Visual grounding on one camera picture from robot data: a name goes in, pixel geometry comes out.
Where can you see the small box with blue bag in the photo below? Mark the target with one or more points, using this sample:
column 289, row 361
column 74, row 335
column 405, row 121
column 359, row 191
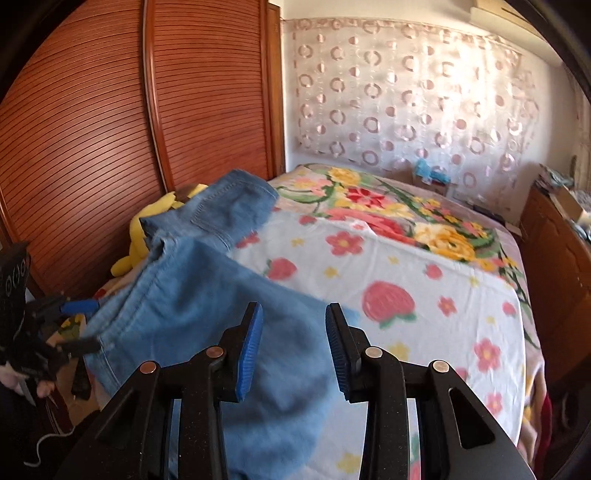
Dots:
column 434, row 177

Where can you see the person's left hand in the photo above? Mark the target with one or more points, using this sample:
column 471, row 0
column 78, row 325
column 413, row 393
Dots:
column 32, row 385

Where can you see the red cloth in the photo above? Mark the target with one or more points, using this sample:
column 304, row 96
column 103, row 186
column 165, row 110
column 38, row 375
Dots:
column 545, row 424

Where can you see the blue denim pants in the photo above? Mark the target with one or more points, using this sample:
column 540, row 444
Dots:
column 207, row 300

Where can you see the floral blanket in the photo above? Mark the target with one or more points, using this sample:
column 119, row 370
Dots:
column 401, row 203

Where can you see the wooden slatted wardrobe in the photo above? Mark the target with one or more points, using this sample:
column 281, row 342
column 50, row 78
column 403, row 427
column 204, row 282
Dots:
column 115, row 115

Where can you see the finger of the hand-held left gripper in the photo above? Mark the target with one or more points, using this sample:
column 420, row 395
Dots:
column 74, row 306
column 69, row 348

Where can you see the open cardboard box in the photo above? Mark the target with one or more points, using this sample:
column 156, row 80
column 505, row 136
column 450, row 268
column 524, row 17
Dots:
column 570, row 203

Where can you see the strawberry flower print bedsheet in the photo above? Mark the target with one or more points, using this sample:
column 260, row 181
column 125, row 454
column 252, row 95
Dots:
column 415, row 295

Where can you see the sheer circle-pattern curtain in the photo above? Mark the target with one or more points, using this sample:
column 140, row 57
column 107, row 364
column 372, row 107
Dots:
column 415, row 101

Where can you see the low wooden cabinet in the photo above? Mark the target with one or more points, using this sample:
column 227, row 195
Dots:
column 561, row 286

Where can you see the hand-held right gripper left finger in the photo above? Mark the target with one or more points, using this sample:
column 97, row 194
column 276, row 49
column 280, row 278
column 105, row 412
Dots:
column 247, row 350

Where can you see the yellow plush toy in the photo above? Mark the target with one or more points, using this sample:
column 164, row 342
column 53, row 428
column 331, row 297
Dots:
column 138, row 230

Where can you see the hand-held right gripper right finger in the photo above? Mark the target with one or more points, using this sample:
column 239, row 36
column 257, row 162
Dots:
column 339, row 350

